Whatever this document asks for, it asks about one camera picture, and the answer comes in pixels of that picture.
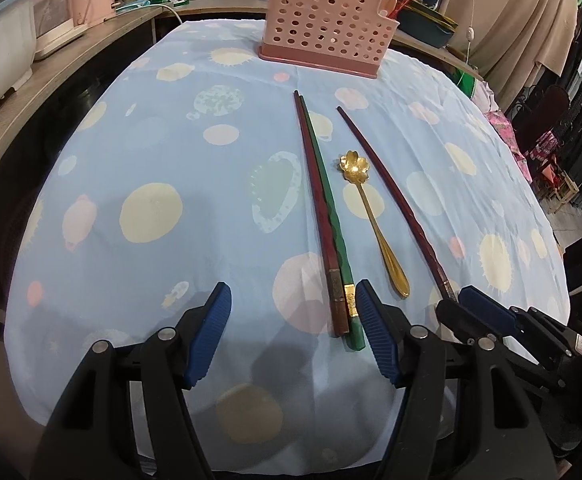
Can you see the dark wooden chair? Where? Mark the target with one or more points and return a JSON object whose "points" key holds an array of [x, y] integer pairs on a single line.
{"points": [[551, 110]]}

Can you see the light blue packet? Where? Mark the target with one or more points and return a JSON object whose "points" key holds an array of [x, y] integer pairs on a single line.
{"points": [[131, 6]]}

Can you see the dark purple chopstick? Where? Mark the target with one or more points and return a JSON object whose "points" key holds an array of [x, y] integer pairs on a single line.
{"points": [[404, 208]]}

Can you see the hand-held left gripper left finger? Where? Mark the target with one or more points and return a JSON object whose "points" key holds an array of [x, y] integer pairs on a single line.
{"points": [[208, 335]]}

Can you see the pink perforated utensil holder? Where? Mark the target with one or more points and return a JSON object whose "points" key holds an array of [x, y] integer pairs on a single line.
{"points": [[321, 20]]}

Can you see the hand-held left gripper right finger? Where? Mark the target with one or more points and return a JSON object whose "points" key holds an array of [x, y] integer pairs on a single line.
{"points": [[378, 335]]}

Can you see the gold flower spoon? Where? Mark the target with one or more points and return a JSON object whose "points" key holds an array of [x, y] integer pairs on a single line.
{"points": [[353, 166]]}

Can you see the stacked blue yellow basins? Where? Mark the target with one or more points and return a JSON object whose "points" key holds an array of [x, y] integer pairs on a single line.
{"points": [[426, 27]]}

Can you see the white kitchen appliance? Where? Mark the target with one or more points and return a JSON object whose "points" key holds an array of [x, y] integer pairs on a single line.
{"points": [[56, 20]]}

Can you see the green chopstick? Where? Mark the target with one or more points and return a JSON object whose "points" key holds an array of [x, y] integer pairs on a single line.
{"points": [[327, 200]]}

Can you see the brown red chopstick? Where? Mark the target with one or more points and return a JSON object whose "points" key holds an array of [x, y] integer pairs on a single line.
{"points": [[316, 200]]}

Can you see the pink patterned cloth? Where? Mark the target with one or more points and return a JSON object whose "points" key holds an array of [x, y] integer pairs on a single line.
{"points": [[508, 145]]}

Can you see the beige curtain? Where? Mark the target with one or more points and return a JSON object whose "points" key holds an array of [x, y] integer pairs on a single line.
{"points": [[511, 20]]}

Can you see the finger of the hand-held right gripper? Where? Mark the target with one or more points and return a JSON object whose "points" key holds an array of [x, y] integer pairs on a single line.
{"points": [[453, 317], [486, 307]]}

